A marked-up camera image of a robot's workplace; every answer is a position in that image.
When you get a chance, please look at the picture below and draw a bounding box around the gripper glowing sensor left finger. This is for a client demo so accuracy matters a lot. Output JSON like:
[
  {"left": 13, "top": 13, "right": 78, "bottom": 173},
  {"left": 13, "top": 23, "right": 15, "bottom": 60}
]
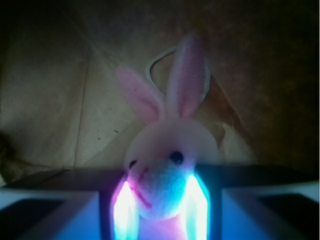
[{"left": 0, "top": 169, "right": 139, "bottom": 240}]

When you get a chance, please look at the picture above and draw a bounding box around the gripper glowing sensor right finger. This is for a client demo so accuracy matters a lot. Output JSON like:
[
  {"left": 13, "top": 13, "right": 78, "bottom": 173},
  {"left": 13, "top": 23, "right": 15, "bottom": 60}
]
[{"left": 186, "top": 164, "right": 320, "bottom": 240}]

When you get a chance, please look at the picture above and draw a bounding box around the pink plush bunny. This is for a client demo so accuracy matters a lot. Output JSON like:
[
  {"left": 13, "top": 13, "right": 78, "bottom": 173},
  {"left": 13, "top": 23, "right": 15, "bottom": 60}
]
[{"left": 113, "top": 35, "right": 220, "bottom": 240}]

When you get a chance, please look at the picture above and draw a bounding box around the brown paper bag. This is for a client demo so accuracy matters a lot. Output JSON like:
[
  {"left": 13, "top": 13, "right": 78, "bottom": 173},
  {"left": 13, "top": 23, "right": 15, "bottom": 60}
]
[{"left": 0, "top": 0, "right": 320, "bottom": 184}]

